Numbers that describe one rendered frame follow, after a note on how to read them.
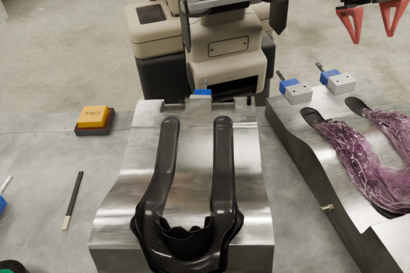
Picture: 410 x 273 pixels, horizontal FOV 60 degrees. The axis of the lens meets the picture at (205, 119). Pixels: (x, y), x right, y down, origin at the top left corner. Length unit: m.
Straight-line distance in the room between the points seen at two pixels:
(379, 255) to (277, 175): 0.25
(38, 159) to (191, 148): 0.37
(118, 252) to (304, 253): 0.31
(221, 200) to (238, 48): 0.60
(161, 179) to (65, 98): 1.87
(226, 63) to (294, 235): 0.56
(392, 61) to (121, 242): 2.37
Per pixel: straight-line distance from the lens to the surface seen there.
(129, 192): 0.61
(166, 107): 0.81
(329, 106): 0.84
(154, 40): 1.29
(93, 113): 0.90
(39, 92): 2.61
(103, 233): 0.56
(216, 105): 0.80
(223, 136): 0.71
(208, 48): 1.04
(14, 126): 1.02
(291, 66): 2.49
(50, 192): 0.82
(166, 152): 0.70
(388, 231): 0.59
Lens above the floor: 1.39
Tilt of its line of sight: 42 degrees down
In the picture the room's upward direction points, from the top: 5 degrees counter-clockwise
